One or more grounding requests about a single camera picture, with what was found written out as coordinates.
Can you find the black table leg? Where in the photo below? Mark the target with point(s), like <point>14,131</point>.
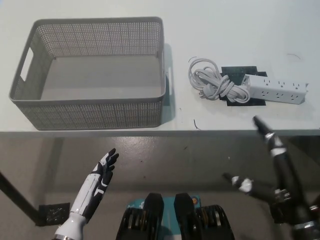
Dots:
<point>15,195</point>

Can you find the grey perforated plastic basket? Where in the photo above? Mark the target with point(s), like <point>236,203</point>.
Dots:
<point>100,115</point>

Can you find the black textured foot pad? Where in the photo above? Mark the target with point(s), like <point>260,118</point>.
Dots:
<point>55,213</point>

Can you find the black textured table pad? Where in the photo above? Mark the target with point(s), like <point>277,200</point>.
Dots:
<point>232,70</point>

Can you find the white and black left hand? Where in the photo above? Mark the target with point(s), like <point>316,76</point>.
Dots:
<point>96,182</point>

